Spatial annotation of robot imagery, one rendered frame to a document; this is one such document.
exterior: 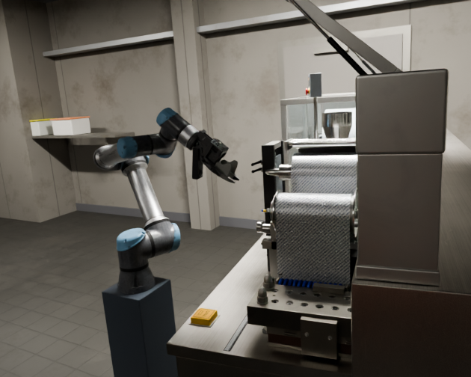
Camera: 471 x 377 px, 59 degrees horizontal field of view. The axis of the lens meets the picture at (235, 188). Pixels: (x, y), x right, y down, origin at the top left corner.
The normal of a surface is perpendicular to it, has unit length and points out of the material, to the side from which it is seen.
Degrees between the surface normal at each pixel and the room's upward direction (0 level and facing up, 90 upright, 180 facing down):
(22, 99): 90
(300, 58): 90
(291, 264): 90
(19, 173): 90
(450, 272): 0
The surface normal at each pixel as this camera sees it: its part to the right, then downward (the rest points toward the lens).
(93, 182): -0.47, 0.22
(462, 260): -0.07, -0.97
